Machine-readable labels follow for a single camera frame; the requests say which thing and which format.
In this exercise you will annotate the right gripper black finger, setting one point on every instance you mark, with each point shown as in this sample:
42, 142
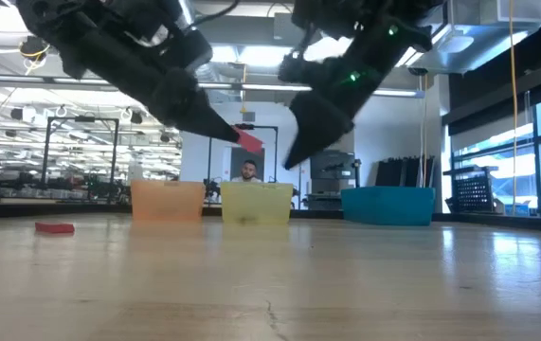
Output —
319, 128

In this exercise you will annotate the black perforated cart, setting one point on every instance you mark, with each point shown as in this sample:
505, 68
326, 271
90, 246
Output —
473, 192

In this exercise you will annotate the person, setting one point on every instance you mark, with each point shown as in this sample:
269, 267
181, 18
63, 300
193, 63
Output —
247, 170

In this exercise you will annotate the pink eraser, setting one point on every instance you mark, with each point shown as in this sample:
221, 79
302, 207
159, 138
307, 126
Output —
250, 141

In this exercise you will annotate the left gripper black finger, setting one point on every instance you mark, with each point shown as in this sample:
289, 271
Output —
210, 124

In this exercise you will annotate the teal plastic bin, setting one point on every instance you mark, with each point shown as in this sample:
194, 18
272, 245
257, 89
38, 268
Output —
388, 206

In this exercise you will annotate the red eraser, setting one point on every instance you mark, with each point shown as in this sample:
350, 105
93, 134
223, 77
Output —
55, 227

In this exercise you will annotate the yellow translucent plastic bin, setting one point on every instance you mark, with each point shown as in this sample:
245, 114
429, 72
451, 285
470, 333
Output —
257, 204

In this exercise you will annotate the ceiling security camera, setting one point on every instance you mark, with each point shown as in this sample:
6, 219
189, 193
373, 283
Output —
418, 71

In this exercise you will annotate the black panel stack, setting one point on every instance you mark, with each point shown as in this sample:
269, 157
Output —
405, 171

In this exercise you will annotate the grey machine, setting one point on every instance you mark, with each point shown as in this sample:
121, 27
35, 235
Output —
334, 175

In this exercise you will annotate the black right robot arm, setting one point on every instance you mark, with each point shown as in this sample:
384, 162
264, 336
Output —
346, 19

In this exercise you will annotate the black square stand frame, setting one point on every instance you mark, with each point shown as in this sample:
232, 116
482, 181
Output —
80, 119
210, 161

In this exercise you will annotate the orange translucent plastic bin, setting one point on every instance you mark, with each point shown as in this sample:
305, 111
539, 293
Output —
167, 201

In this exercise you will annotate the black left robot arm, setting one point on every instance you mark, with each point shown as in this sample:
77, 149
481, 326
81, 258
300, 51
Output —
104, 42

